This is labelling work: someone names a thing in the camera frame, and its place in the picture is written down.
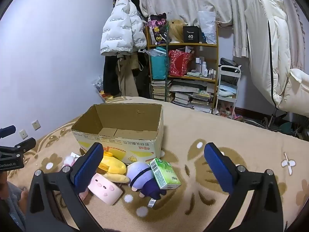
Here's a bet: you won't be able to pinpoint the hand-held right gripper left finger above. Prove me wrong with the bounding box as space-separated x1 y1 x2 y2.
25 142 104 232

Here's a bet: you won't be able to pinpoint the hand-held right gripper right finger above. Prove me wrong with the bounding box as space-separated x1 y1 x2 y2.
204 142 284 232

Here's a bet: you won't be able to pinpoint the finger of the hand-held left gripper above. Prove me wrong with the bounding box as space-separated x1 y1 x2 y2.
0 125 16 139
13 137 37 154

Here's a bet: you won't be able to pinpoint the pink and white plush toy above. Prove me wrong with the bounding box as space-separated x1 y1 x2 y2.
61 152 81 168

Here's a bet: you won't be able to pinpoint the yellow plush toy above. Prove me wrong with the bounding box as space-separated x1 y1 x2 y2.
97 151 131 183

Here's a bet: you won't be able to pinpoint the pink pig plush pillow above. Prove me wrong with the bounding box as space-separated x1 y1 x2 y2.
78 173 123 206

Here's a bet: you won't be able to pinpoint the cardboard box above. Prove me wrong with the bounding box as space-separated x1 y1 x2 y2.
71 103 165 166

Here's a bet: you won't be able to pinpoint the green tissue packet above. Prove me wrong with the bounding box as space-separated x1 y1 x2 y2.
149 158 181 190

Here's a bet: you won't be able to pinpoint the purple-haired plush doll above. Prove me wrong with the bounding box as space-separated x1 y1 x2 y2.
126 162 167 208

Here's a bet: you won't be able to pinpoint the beige printed blanket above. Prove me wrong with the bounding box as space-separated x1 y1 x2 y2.
7 96 309 232

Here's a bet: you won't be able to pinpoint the pink toys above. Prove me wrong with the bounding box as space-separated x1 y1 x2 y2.
218 101 244 121

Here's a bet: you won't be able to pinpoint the pile of books and papers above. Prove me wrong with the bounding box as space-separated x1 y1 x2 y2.
169 80 215 113

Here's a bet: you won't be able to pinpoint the light blue cloth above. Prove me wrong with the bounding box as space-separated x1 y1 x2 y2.
218 82 237 97

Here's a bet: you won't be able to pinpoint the crumpled plastic bag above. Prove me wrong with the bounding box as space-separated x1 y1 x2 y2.
92 76 105 93

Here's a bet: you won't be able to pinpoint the black coat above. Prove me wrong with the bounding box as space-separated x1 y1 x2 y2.
103 54 121 96

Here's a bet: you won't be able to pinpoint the green pole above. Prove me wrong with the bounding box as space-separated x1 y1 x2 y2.
165 25 169 102

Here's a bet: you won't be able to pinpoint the stack of books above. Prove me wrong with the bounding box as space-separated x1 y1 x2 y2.
151 80 173 101

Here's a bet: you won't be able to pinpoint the brown coat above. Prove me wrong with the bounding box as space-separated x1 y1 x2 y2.
115 53 143 97

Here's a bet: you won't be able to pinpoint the group of cosmetic bottles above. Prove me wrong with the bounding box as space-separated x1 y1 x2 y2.
195 57 216 79

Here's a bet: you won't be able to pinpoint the white trolley cart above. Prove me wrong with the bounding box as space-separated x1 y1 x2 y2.
216 64 242 116

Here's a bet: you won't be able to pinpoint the black pouch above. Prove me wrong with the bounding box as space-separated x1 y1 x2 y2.
220 57 239 67

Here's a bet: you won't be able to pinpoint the red patterned bag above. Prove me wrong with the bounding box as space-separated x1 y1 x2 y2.
168 49 193 76

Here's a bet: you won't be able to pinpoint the teal bag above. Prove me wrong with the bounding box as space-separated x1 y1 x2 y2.
150 47 167 80

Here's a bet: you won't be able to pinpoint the wooden shelf unit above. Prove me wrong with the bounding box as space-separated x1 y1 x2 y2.
146 24 219 114

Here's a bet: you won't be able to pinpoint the cream padded folding chair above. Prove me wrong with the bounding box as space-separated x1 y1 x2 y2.
244 0 309 138

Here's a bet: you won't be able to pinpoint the black box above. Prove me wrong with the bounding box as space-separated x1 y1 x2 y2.
183 25 202 43

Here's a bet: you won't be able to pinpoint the clear plastic bag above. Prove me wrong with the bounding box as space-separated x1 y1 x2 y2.
197 11 217 44

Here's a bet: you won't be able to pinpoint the white puffer jacket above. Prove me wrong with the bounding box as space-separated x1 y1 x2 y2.
100 0 148 56

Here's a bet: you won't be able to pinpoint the blonde wig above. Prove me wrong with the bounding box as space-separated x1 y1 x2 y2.
168 19 187 43

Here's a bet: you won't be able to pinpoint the printed cartoon tote bag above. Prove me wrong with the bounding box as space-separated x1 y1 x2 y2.
148 13 169 45

